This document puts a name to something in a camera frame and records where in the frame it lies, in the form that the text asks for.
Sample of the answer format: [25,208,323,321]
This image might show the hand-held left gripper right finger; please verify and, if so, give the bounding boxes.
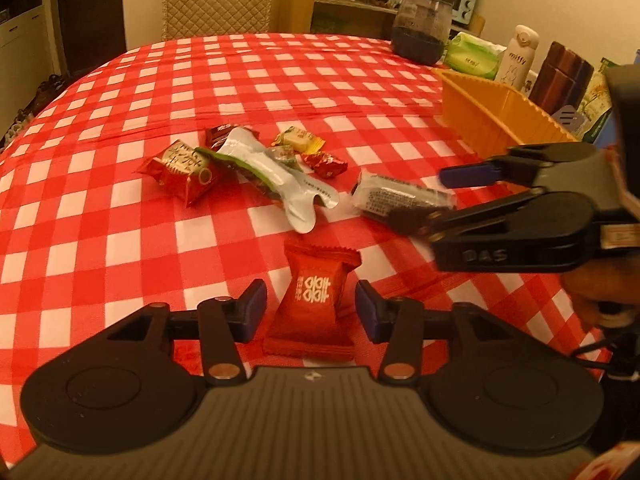
[355,280,526,388]

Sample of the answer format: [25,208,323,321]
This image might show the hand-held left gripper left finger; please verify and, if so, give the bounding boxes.
[92,279,268,387]

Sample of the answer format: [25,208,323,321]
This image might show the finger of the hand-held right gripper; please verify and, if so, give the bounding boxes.
[390,187,547,241]
[439,142,551,188]

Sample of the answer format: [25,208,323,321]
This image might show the plain red snack packet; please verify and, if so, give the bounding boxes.
[262,236,363,363]

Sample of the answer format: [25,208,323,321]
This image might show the orange plastic tray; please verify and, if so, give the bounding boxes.
[432,69,581,161]

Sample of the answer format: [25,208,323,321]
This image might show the silver snack bar packet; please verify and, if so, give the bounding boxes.
[351,170,457,236]

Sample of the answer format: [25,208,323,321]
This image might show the white and green long wrapper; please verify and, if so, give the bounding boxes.
[195,126,341,235]

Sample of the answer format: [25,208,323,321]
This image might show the small red candy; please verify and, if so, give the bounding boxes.
[302,150,348,180]

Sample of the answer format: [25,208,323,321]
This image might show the red and gold snack packet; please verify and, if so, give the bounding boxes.
[137,139,228,208]

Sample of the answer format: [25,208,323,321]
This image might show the person's right hand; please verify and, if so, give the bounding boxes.
[562,271,613,333]

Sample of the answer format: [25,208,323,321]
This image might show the green tissue pack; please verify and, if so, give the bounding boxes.
[444,31,507,81]

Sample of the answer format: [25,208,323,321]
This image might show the white thermos bottle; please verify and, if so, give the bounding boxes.
[495,25,541,93]

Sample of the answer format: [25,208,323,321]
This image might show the green and white flower packet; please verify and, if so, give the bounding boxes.
[577,57,616,141]

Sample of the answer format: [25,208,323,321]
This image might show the brown metal thermos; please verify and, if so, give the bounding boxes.
[527,41,595,113]

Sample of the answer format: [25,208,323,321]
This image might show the glass jar with dark liquid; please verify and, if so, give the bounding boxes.
[390,0,452,66]

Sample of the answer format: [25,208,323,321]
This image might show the yellow and white candy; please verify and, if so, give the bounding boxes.
[271,126,326,153]

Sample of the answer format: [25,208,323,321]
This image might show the dark brown candy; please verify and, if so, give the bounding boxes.
[204,124,241,152]

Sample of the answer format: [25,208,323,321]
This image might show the wooden shelf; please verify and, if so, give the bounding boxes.
[277,0,486,41]

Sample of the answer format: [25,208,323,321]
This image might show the red checkered tablecloth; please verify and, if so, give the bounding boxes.
[0,34,616,466]

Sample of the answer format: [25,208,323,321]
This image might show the quilted beige chair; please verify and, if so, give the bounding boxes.
[161,0,277,41]

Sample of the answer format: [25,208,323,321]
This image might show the dark shoe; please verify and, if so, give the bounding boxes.
[30,74,66,106]

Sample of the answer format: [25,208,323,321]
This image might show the dark wooden door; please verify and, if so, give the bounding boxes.
[52,0,126,78]

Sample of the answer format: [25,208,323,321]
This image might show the black cable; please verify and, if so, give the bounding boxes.
[572,330,640,376]

